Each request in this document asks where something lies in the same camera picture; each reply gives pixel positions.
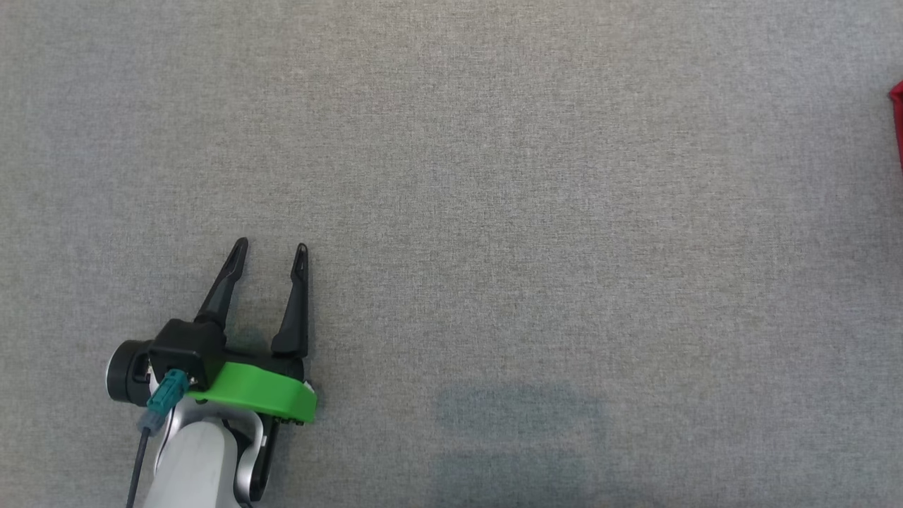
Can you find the red and white garment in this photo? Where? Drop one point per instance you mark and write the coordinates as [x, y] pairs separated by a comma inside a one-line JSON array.
[[897, 120]]

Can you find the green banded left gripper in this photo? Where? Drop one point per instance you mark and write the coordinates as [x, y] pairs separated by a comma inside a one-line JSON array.
[[261, 391]]

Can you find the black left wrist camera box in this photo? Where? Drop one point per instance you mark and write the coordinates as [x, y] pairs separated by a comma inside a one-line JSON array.
[[187, 346]]

